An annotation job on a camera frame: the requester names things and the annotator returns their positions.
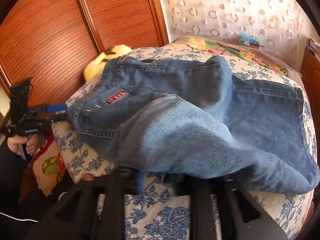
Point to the person's black clothing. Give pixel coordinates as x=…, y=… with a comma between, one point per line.
x=17, y=192

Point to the wooden headboard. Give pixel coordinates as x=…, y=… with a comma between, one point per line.
x=62, y=42

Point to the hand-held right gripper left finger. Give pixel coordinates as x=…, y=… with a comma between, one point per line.
x=112, y=205

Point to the colourful floral blanket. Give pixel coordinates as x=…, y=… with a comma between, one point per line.
x=200, y=45

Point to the blue floral bed sheet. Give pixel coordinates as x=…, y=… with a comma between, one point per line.
x=155, y=220

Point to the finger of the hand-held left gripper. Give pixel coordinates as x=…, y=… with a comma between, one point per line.
x=56, y=108
x=57, y=118

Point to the blue denim pants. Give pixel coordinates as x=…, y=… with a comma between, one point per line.
x=187, y=130

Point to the stack of papers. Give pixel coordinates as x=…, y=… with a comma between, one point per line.
x=313, y=45

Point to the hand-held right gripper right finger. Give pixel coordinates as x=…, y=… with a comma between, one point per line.
x=202, y=210

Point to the circle-patterned sheer curtain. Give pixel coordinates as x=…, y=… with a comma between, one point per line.
x=225, y=5

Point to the yellow plush toy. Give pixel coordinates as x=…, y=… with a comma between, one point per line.
x=97, y=65

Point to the person's left hand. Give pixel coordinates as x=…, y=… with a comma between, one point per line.
x=12, y=146

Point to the cardboard box with blue cloth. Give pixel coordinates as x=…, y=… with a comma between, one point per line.
x=248, y=41

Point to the wooden cabinet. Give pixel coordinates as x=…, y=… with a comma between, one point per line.
x=311, y=70

